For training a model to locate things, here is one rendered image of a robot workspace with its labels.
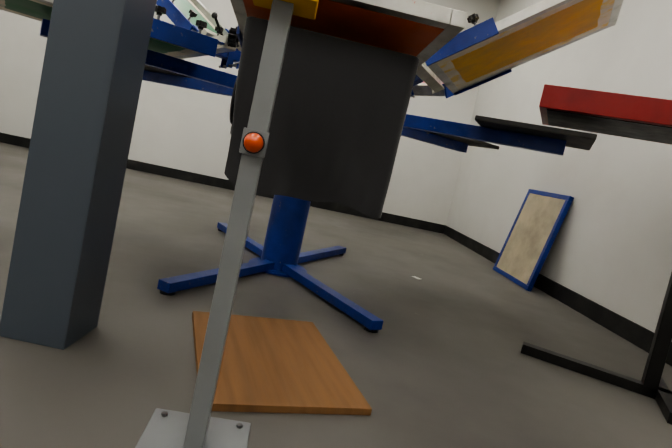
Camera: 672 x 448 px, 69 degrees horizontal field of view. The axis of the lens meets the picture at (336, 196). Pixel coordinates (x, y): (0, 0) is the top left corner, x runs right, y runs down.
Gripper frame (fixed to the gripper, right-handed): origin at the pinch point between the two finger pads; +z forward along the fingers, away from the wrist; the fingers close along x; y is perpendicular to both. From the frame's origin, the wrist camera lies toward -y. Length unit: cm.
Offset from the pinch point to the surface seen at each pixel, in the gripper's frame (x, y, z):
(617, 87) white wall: -196, -200, -59
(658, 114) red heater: -47, -119, -3
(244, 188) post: 18, 12, 50
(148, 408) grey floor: 1, 25, 105
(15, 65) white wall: -471, 331, -16
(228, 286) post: 17, 12, 70
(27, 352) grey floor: -16, 61, 104
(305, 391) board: -15, -12, 102
